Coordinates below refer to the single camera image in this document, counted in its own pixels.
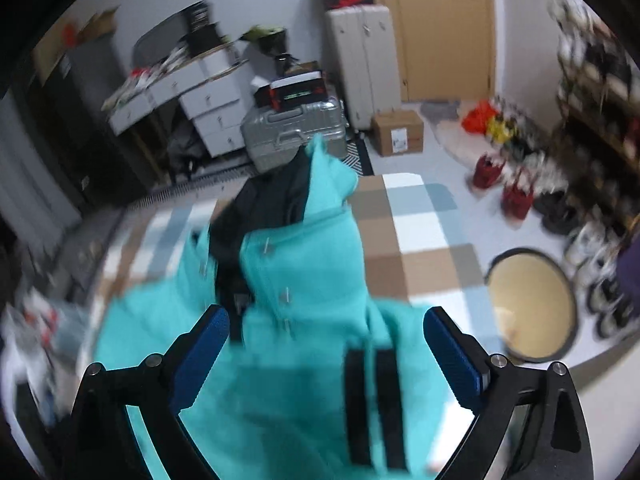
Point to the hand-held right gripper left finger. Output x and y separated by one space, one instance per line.
200 355

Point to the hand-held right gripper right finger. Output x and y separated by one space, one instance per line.
457 360

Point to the teal jacket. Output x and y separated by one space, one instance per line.
310 270

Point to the round beige stool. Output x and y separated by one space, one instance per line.
530 305

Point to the checkered blanket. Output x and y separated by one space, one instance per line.
425 270

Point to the row of shoes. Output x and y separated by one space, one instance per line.
595 270

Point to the dark cloth pile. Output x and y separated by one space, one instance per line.
182 152

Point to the white round rug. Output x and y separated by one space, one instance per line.
460 140

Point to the yellow plastic bag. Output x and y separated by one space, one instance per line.
500 130

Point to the closed cardboard box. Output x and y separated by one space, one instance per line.
395 132

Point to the red plastic bag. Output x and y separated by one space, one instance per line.
477 117

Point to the silver suitcase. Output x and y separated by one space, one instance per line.
285 125

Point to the white desk with drawers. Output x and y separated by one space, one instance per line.
215 105

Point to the black wardrobe cabinet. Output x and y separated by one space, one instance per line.
100 110

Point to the black and red box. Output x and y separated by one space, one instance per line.
295 92

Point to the desk clutter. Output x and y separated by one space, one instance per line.
145 77

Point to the white suitcase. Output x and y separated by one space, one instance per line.
360 60

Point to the grey arched board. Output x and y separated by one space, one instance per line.
160 40

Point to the flower bouquet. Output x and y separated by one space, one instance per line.
265 37

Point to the wooden door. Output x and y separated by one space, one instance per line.
440 35

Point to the shoe rack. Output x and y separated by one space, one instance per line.
595 60

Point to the black box on desk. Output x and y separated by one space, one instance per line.
205 25

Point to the open cardboard box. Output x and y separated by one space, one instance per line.
75 35

